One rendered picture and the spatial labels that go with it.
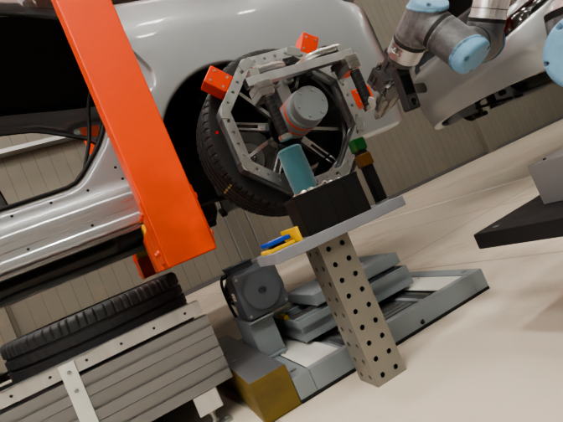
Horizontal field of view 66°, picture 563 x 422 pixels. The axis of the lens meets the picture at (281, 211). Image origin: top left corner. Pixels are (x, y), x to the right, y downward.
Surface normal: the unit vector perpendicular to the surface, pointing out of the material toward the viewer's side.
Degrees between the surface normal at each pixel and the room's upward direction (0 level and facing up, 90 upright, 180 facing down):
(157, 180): 90
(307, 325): 90
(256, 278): 90
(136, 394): 90
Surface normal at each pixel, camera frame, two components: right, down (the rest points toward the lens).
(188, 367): 0.33, -0.16
